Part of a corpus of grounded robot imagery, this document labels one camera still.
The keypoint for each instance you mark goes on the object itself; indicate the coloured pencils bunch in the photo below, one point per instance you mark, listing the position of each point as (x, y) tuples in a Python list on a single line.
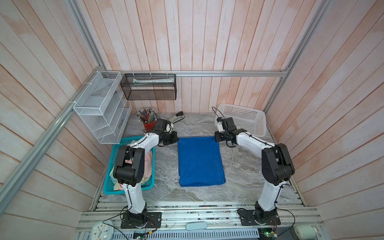
[(147, 115)]

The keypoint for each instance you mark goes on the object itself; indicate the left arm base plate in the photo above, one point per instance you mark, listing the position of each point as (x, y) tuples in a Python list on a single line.
[(151, 219)]

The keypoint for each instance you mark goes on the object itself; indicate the blue towel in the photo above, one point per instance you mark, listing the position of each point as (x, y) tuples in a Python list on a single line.
[(200, 162)]

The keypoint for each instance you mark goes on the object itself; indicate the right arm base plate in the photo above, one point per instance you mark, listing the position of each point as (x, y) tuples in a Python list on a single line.
[(247, 217)]

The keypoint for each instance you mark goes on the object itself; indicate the white tape roll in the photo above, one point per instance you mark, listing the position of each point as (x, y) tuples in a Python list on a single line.
[(305, 232)]

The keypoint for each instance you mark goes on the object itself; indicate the red pencil cup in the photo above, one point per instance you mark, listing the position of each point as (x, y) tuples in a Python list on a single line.
[(149, 126)]

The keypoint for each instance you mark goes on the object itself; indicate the black grey stapler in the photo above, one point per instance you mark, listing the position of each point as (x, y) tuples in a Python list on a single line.
[(177, 117)]

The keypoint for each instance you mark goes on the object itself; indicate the pink towel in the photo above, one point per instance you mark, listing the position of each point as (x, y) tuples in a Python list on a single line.
[(148, 167)]

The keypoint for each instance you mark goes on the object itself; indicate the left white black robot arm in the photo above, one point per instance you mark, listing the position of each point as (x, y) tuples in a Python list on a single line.
[(129, 170)]

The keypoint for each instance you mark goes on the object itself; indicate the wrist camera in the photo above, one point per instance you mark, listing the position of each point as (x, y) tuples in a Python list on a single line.
[(169, 127), (221, 124)]

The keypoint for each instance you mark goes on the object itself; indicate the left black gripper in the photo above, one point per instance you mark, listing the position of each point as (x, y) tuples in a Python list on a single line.
[(174, 138)]

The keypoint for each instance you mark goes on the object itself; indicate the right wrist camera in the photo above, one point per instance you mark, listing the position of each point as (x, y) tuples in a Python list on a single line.
[(221, 124)]

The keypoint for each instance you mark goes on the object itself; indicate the white plastic basket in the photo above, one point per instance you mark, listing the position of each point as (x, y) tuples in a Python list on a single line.
[(252, 120)]

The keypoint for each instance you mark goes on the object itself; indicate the teal plastic basket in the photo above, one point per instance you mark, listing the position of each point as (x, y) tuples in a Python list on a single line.
[(108, 188)]

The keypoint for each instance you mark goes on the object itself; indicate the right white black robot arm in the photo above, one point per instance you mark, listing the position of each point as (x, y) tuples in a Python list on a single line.
[(277, 165)]

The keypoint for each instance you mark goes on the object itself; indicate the white analog clock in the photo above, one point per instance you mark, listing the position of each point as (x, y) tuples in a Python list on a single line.
[(102, 230)]

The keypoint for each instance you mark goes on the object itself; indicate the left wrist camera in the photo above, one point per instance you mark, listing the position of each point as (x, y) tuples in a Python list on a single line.
[(169, 127)]

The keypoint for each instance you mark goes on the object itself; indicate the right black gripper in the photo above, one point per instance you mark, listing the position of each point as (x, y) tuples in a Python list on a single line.
[(217, 139)]

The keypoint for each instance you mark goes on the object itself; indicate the black mesh wall basket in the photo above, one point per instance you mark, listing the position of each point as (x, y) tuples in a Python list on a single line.
[(149, 86)]

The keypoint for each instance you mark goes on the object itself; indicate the white wire wall shelf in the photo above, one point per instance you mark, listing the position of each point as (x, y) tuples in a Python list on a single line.
[(104, 109)]

